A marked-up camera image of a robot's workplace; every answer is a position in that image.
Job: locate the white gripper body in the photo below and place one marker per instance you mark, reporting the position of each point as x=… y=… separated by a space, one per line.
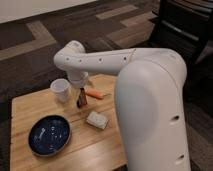
x=78 y=80

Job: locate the white crumpled cloth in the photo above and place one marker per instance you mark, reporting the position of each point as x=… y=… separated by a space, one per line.
x=97 y=119

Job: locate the orange eraser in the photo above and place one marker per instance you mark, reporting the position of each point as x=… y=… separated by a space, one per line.
x=95 y=94

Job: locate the black office chair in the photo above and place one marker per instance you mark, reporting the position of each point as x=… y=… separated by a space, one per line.
x=183 y=26

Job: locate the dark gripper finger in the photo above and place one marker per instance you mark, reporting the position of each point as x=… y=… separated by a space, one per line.
x=82 y=101

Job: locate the dark blue bowl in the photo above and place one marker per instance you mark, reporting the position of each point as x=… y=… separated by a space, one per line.
x=49 y=135

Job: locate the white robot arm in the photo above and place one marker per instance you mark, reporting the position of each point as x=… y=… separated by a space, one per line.
x=148 y=99

